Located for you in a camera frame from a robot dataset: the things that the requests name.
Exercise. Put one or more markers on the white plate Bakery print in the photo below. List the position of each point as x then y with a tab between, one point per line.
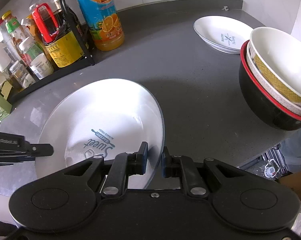
222	33

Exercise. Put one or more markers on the small white jar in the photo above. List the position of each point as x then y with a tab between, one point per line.
41	66

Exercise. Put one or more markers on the black metal shelf rack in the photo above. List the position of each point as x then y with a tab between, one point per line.
86	43

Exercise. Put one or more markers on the white plate Sweet print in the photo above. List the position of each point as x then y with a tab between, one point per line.
105	118

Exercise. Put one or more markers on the orange juice bottle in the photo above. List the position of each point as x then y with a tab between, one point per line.
103	22

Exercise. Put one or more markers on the red and black bowl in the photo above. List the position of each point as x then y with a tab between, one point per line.
261	102

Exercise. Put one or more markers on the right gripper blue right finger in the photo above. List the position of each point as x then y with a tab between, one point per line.
183	168

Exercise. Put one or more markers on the white ribbed bowl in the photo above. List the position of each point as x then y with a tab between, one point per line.
266	85

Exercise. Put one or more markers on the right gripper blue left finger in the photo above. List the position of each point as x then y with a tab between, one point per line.
121	168

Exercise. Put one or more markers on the white bowl yellow pattern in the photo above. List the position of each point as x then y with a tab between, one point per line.
278	55

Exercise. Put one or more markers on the soy sauce bottle yellow label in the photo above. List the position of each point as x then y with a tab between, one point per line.
56	34

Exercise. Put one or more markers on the sauce bottle green label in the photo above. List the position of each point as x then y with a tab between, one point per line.
17	33

